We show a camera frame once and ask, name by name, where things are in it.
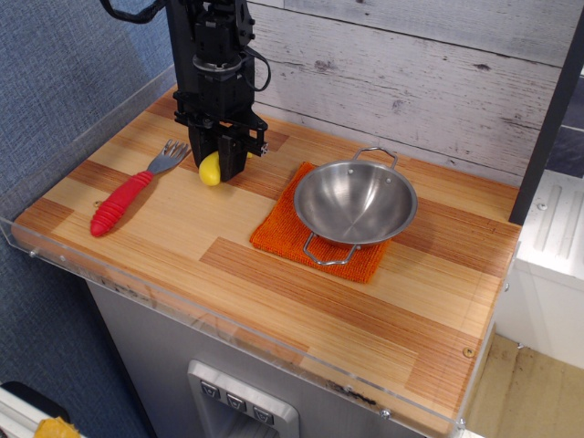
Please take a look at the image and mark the clear acrylic table guard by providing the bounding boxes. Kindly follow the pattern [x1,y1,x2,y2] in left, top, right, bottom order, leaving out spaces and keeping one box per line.
[0,63,521,438]

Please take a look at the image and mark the grey toy fridge cabinet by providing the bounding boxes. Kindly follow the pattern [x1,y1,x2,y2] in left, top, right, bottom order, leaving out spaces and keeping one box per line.
[89,283,417,437]

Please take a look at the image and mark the red handled metal fork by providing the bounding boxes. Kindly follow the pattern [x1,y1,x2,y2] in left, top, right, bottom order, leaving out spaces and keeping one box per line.
[89,140,191,237]

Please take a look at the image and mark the silver dispenser button panel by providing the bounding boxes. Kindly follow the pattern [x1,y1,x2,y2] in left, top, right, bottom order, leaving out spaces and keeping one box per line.
[187,360,300,437]

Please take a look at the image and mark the small stainless steel wok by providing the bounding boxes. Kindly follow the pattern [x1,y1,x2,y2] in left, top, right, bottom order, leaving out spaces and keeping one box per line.
[293,147,419,266]

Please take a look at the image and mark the yellow toy banana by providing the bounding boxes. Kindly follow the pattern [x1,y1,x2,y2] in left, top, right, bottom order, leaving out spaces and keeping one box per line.
[198,151,222,186]

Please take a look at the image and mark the orange knitted cloth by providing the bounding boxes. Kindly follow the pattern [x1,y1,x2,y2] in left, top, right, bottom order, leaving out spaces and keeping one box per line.
[250,162,390,284]

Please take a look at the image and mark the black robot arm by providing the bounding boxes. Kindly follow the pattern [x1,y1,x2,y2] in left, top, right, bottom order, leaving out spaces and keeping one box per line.
[166,1,268,182]

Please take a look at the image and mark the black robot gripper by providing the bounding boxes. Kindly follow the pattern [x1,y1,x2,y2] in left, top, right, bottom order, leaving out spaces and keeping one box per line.
[173,63,267,182]

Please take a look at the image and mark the right black vertical post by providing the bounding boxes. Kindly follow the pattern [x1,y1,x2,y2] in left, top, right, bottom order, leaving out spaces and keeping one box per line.
[508,12,583,225]

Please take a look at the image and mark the left black vertical post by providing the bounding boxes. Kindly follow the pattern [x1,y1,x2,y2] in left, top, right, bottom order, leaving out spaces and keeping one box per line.
[165,0,198,94]

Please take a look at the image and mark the white aluminium frame right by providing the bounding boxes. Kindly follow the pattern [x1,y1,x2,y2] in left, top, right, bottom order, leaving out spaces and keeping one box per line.
[495,171,583,368]

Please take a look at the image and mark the black vertical post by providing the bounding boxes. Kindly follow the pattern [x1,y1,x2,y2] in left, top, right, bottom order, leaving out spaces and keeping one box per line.
[508,12,583,225]
[165,0,198,94]

